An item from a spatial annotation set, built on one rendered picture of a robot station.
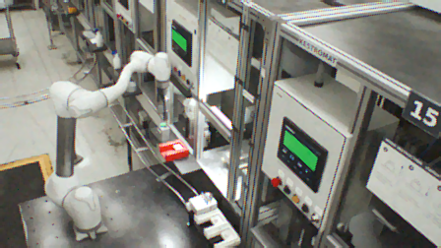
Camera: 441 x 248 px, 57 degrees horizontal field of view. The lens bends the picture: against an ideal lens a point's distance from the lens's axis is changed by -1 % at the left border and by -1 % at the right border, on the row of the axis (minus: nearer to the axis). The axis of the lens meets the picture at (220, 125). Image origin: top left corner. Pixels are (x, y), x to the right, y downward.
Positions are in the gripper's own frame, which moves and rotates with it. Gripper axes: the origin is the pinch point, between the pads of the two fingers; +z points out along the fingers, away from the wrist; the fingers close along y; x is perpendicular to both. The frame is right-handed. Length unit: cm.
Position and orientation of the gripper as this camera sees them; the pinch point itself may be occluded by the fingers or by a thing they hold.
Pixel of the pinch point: (162, 113)
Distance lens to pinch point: 266.5
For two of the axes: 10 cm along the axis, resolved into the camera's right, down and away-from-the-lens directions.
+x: -8.7, 2.3, -4.4
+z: -0.6, 8.3, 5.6
